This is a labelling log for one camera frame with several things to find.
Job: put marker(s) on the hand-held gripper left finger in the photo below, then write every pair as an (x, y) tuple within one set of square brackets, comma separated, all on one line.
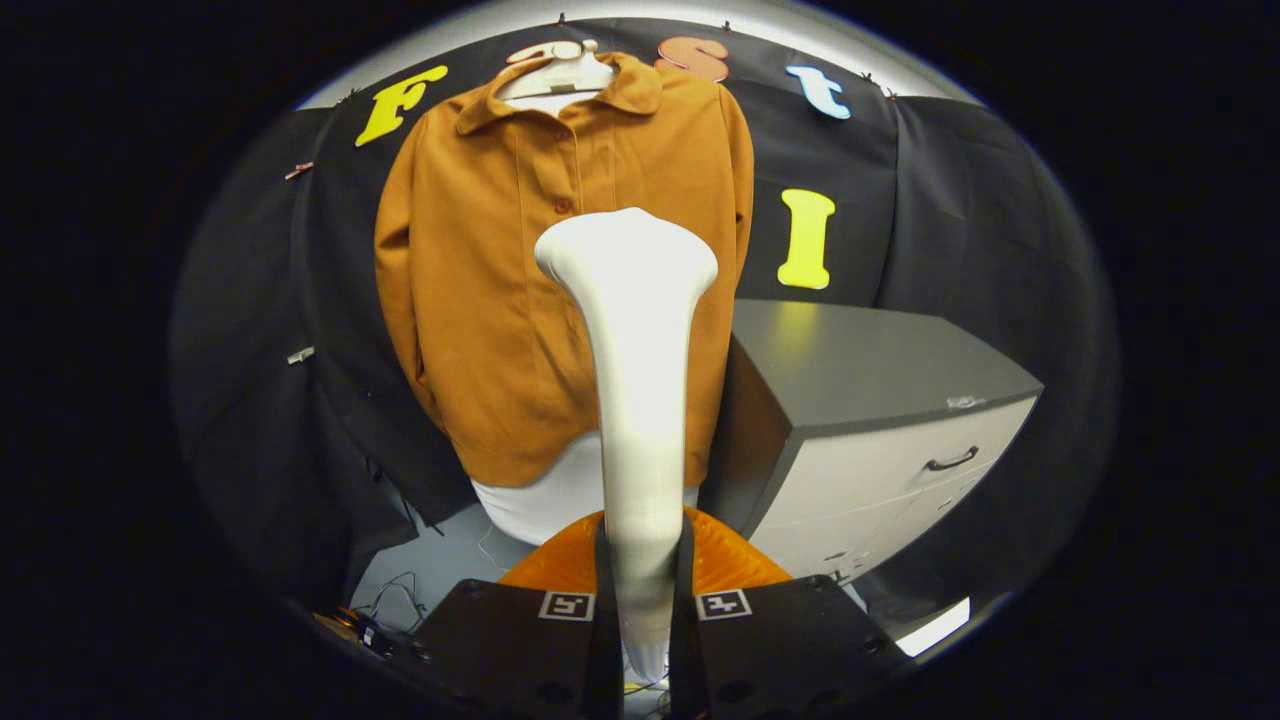
[(606, 650)]

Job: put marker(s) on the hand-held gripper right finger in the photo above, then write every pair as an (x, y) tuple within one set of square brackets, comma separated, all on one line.
[(684, 650)]

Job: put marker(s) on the white garment steamer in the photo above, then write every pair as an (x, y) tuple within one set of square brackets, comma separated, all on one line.
[(640, 400)]

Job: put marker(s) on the orange button-up shirt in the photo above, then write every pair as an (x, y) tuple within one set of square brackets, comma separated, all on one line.
[(480, 300)]

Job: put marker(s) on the white mannequin torso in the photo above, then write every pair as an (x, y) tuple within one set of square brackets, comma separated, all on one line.
[(540, 500)]

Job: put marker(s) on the grey drawer cabinet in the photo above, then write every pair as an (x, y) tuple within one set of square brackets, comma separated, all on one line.
[(870, 360)]

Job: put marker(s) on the clear tape scrap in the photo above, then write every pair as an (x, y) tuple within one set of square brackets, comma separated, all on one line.
[(965, 401)]

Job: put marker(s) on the white clip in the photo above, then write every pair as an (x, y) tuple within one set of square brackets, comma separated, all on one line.
[(300, 354)]

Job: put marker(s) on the black backdrop cloth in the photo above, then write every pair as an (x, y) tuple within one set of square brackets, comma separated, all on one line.
[(1000, 250)]

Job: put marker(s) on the red clip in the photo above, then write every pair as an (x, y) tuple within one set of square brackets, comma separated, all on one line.
[(298, 170)]

